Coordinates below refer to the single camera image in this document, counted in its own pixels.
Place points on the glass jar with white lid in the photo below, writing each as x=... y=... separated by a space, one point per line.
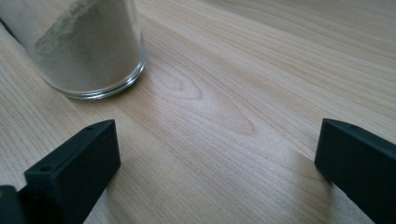
x=93 y=56

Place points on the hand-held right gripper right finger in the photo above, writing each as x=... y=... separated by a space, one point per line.
x=361 y=168

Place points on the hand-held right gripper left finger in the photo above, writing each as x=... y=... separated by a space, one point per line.
x=74 y=168

